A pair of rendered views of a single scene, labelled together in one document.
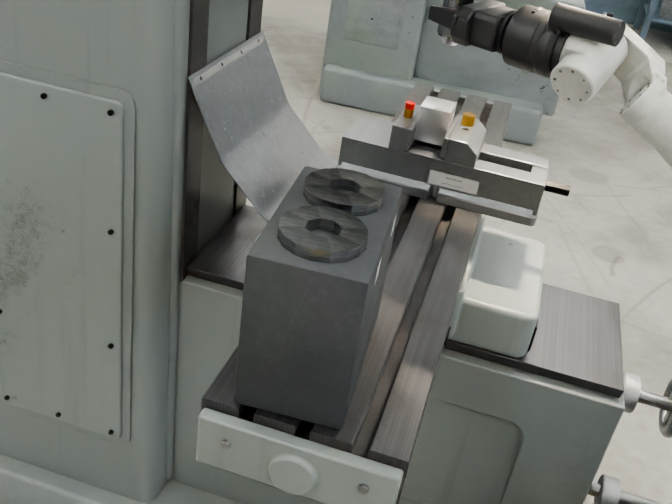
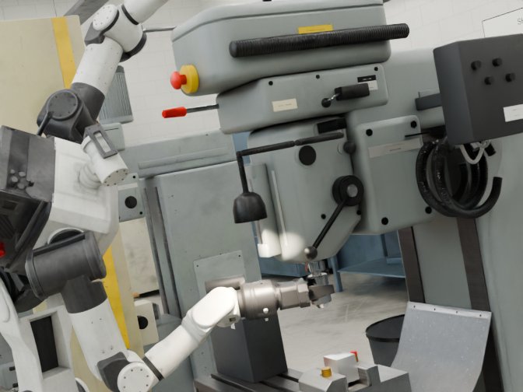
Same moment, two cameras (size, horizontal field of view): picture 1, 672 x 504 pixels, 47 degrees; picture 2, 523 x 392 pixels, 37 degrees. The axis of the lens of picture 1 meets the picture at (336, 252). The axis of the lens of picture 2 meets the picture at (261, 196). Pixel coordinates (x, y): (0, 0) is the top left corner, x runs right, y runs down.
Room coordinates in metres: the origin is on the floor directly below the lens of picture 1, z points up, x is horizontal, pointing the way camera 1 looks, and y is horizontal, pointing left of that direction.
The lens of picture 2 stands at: (2.55, -1.35, 1.57)
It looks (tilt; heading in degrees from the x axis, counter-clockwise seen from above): 3 degrees down; 140
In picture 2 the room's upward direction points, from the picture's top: 10 degrees counter-clockwise
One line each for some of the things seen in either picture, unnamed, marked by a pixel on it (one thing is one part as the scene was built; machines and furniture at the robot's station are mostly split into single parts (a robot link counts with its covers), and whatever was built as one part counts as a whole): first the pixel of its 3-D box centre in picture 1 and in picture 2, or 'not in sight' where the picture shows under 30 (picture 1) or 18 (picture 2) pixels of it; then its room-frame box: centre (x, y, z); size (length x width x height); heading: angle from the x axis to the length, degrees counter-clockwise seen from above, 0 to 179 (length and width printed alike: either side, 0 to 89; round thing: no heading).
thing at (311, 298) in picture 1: (323, 285); (245, 339); (0.71, 0.01, 1.04); 0.22 x 0.12 x 0.20; 172
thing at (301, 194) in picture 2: not in sight; (303, 190); (1.22, -0.12, 1.47); 0.21 x 0.19 x 0.32; 168
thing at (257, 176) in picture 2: not in sight; (262, 210); (1.20, -0.23, 1.44); 0.04 x 0.04 x 0.21; 78
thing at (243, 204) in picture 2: not in sight; (248, 205); (1.25, -0.31, 1.47); 0.07 x 0.07 x 0.06
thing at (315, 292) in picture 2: not in sight; (321, 291); (1.24, -0.14, 1.23); 0.06 x 0.02 x 0.03; 54
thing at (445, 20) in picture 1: (445, 17); not in sight; (1.19, -0.11, 1.23); 0.06 x 0.02 x 0.03; 54
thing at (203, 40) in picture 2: not in sight; (281, 45); (1.22, -0.11, 1.81); 0.47 x 0.26 x 0.16; 78
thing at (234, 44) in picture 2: not in sight; (323, 40); (1.37, -0.12, 1.79); 0.45 x 0.04 x 0.04; 78
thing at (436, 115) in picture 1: (435, 120); (341, 367); (1.25, -0.13, 1.05); 0.06 x 0.05 x 0.06; 167
